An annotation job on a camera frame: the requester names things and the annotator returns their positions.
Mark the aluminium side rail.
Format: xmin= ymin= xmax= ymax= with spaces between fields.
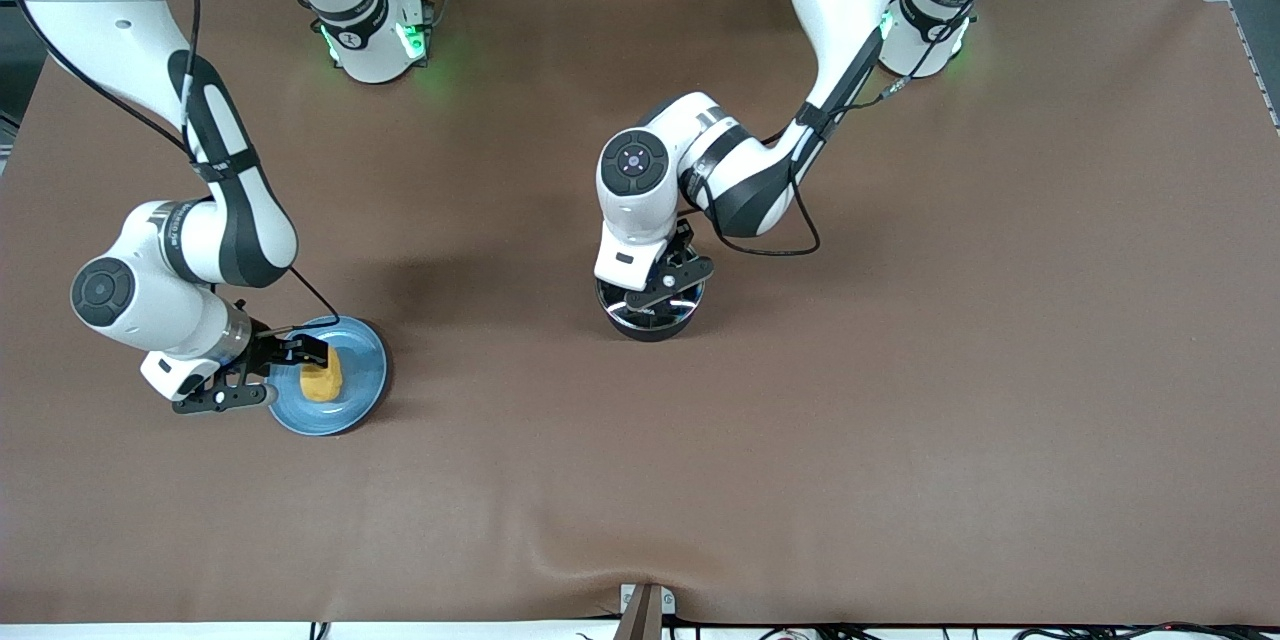
xmin=1228 ymin=0 xmax=1280 ymax=131

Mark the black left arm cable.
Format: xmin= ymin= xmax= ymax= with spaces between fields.
xmin=695 ymin=0 xmax=996 ymax=258

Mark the grey metal bracket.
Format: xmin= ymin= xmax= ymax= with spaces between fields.
xmin=620 ymin=584 xmax=677 ymax=615

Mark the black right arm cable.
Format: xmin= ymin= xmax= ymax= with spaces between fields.
xmin=0 ymin=0 xmax=343 ymax=336

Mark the blue round plate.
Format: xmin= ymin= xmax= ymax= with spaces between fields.
xmin=268 ymin=317 xmax=391 ymax=438

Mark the brown table cover mat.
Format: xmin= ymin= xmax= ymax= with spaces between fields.
xmin=0 ymin=0 xmax=1280 ymax=626

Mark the glass lid with blue knob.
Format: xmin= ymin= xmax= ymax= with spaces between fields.
xmin=600 ymin=282 xmax=701 ymax=331

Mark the yellow toy potato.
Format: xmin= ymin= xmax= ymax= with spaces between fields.
xmin=300 ymin=352 xmax=343 ymax=403

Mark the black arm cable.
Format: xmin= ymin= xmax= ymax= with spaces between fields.
xmin=695 ymin=0 xmax=996 ymax=258
xmin=0 ymin=0 xmax=343 ymax=336

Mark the brown post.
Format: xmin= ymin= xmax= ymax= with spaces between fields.
xmin=614 ymin=588 xmax=665 ymax=640

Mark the black pot with blue handle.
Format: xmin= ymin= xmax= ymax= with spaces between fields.
xmin=597 ymin=275 xmax=704 ymax=343

